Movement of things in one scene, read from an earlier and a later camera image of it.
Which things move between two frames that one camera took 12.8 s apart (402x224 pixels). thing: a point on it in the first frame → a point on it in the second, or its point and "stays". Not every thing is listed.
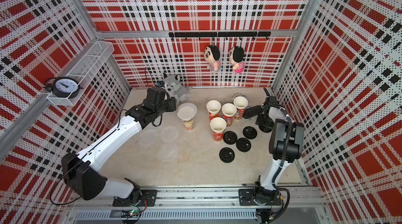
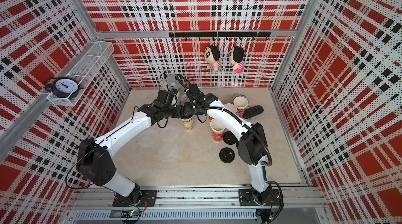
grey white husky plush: [173, 86] stays
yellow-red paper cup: [189, 124] stays
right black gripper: [260, 119] → [187, 111]
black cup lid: [265, 129] → [187, 117]
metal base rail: [189, 206] stays
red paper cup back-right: [241, 102] stays
